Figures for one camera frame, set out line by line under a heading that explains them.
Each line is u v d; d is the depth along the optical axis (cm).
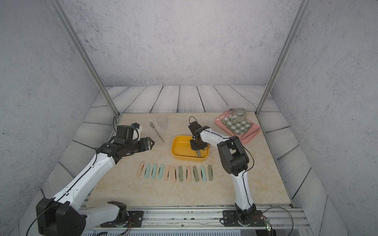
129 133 63
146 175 88
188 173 88
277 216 74
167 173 89
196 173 89
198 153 98
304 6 70
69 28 76
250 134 107
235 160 56
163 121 107
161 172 89
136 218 73
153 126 113
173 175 89
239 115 113
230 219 73
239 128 110
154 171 89
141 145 71
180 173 89
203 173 89
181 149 100
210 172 89
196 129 81
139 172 89
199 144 87
